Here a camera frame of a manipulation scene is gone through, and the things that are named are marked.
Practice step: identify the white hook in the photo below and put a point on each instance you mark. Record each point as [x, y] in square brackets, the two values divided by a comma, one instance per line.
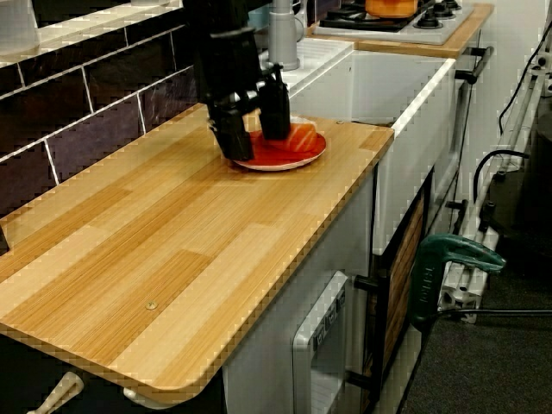
[142, 399]

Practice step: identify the red round plate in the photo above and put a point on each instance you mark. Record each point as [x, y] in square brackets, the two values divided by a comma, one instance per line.
[280, 157]

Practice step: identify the white cabinet under countertop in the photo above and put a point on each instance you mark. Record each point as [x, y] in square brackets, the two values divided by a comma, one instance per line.
[259, 366]

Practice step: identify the white curved faucet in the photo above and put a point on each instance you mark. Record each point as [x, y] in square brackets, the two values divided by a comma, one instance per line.
[284, 39]

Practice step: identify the wooden stove countertop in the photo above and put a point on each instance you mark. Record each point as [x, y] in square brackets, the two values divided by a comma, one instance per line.
[431, 49]

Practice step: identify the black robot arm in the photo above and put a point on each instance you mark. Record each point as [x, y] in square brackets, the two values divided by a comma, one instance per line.
[215, 17]

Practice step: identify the white shelf with tile backsplash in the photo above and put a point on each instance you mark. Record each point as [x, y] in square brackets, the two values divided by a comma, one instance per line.
[108, 99]

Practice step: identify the grey toy stove top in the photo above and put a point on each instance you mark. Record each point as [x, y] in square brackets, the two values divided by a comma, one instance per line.
[388, 30]

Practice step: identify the white toy sink unit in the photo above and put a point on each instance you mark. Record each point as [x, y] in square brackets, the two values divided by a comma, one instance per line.
[388, 86]

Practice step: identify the white lidded jar plain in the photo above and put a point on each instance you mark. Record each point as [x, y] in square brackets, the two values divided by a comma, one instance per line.
[17, 26]

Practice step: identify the grey dishwasher door panel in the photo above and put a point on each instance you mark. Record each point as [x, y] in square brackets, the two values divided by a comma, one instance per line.
[319, 345]

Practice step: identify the salmon nigiri sushi toy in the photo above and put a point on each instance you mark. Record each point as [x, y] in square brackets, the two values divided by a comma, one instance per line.
[304, 136]

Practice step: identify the wooden slat crate black frame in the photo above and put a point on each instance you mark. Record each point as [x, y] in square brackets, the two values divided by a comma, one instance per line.
[405, 267]

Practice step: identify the teal plastic bin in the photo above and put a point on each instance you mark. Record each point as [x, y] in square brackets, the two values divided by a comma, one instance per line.
[259, 15]

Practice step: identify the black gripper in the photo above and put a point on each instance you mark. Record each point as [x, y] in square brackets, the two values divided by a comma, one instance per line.
[228, 69]

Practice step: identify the orange pot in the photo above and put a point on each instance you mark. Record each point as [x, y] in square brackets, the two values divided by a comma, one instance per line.
[390, 8]

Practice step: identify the aluminium frame rail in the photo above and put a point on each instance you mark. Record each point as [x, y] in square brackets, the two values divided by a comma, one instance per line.
[457, 297]

